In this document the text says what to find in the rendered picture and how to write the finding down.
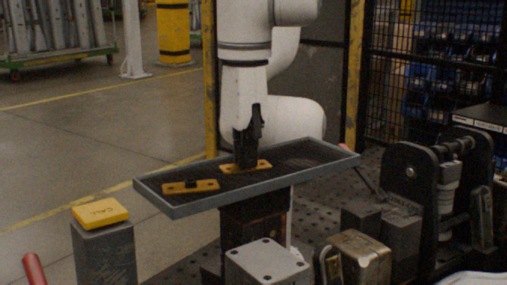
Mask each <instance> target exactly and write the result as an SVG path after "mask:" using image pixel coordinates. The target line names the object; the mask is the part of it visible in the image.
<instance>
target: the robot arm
mask: <svg viewBox="0 0 507 285"><path fill-rule="evenodd" d="M321 6H322V0H217V36H218V57H219V58H222V59H221V65H223V74H222V89H221V112H220V118H219V125H220V132H221V135H222V137H223V138H224V140H225V141H228V142H229V143H230V144H231V145H233V162H234V163H235V164H238V167H239V168H240V169H246V168H252V167H256V166H258V148H260V147H263V146H270V145H274V144H277V143H280V142H284V141H288V140H292V139H297V138H302V137H305V136H311V137H314V138H316V139H320V140H323V138H324V133H325V130H326V117H325V114H324V110H323V109H322V108H321V107H320V106H319V105H318V104H317V103H316V102H315V101H313V100H310V99H306V98H300V97H281V96H269V95H267V87H266V84H267V81H270V80H271V79H272V78H274V77H275V76H277V75H280V74H281V73H282V72H283V71H284V70H285V69H286V68H287V67H289V66H290V65H291V63H292V61H293V59H294V57H295V56H296V53H297V48H298V47H299V43H300V30H301V27H302V26H309V25H311V24H313V23H314V22H315V20H316V18H317V17H318V15H319V14H320V13H321ZM292 207H293V185H292V186H291V190H290V211H289V212H287V226H286V250H289V251H291V252H292V253H293V254H295V255H296V256H297V257H299V258H301V259H302V260H303V257H302V254H301V253H300V252H299V251H297V250H296V249H295V248H293V247H292V246H291V245H290V239H291V222H292Z"/></svg>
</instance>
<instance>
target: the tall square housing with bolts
mask: <svg viewBox="0 0 507 285"><path fill-rule="evenodd" d="M225 280H226V285H309V283H310V264H308V263H307V262H305V261H303V260H302V259H301V258H299V257H297V256H296V255H295V254H293V253H292V252H291V251H289V250H286V249H285V248H283V247H282V246H280V244H279V243H276V242H275V241H273V240H272V239H270V238H263V239H260V240H258V241H253V242H251V243H249V244H244V246H242V247H238V248H235V249H232V250H229V251H226V253H225Z"/></svg>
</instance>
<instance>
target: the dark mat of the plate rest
mask: <svg viewBox="0 0 507 285"><path fill-rule="evenodd" d="M350 157H352V156H351V155H347V154H346V153H344V152H341V151H337V150H335V149H332V148H330V147H326V146H323V145H321V144H318V143H317V142H314V141H311V140H310V139H308V140H304V141H301V142H294V143H293V144H290V145H286V146H280V147H276V148H273V149H267V150H263V151H260V152H258V160H266V161H267V162H269V163H270V164H271V165H272V169H266V170H255V171H249V172H243V173H231V175H225V174H224V173H223V172H222V170H221V169H220V165H226V164H232V163H234V162H233V158H230V159H226V160H222V161H216V162H213V163H210V164H206V165H202V166H199V167H193V168H189V169H185V170H179V171H175V172H172V173H165V174H164V175H161V176H155V177H152V178H148V179H141V180H139V181H141V183H143V184H144V186H147V187H148V188H150V189H151V190H152V191H153V192H154V193H156V194H158V196H159V197H161V198H162V199H164V200H165V201H167V202H168V203H169V204H170V205H171V206H172V207H178V206H181V205H183V204H187V203H189V202H193V201H198V200H201V199H204V198H209V197H212V196H215V195H218V194H221V193H224V192H230V191H232V190H236V189H239V188H244V187H247V186H250V185H255V183H259V182H264V181H266V180H270V179H275V178H279V177H282V176H286V175H290V174H291V173H295V172H299V171H302V170H307V169H310V168H313V167H319V166H322V165H325V164H327V163H330V162H334V161H338V160H342V159H345V158H350ZM191 178H195V180H204V179H215V180H217V182H218V183H219V186H220V189H219V190H215V191H207V192H191V193H182V194H174V195H164V194H163V190H162V185H164V183H170V182H184V179H191Z"/></svg>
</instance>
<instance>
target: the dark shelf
mask: <svg viewBox="0 0 507 285"><path fill-rule="evenodd" d="M447 120H448V121H454V122H457V124H464V125H467V126H471V127H476V128H481V129H484V130H490V131H493V132H497V133H500V134H503V135H506V136H507V107H503V106H496V105H492V104H488V103H484V104H481V105H477V106H472V107H468V108H464V109H458V110H455V111H452V112H448V119H447Z"/></svg>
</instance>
